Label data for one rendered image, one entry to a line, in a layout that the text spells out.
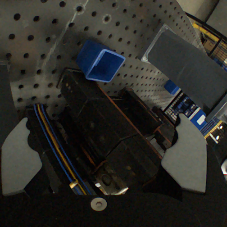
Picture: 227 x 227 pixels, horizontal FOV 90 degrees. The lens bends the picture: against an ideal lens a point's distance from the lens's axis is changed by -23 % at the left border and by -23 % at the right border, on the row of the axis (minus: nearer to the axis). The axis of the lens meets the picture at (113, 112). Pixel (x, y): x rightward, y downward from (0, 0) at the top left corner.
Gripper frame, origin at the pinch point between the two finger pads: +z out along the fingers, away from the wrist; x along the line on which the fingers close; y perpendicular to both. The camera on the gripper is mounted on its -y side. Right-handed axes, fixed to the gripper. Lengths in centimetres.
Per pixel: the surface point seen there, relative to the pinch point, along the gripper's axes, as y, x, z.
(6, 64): -3.7, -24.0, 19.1
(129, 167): 18.5, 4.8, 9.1
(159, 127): 30, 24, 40
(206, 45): -19, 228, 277
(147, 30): -11, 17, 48
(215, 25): -57, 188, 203
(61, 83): 6.4, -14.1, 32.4
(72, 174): 23.9, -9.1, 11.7
